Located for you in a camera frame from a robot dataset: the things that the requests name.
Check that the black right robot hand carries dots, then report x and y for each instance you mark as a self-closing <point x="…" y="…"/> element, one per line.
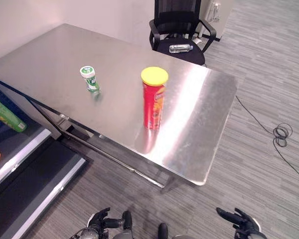
<point x="244" y="222"/>

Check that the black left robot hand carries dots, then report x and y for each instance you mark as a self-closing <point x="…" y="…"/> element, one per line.
<point x="99" y="219"/>

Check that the dark store shelf unit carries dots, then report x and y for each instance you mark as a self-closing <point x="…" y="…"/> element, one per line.
<point x="22" y="159"/>

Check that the stainless steel table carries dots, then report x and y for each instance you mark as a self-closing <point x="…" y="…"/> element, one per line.
<point x="119" y="104"/>

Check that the red chip can yellow lid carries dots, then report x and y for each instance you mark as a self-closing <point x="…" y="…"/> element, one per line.
<point x="153" y="99"/>

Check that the green chip can yellow lid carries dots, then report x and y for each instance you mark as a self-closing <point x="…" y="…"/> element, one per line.
<point x="7" y="116"/>

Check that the green gum bottle white lid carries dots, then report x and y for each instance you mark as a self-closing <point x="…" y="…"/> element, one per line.
<point x="90" y="81"/>

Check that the clear plastic water bottle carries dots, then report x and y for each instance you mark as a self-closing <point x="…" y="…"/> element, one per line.
<point x="181" y="48"/>

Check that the black mesh office chair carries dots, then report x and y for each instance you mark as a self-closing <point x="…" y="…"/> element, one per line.
<point x="179" y="32"/>

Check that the white cabinet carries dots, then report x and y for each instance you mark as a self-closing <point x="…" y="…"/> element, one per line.
<point x="218" y="15"/>

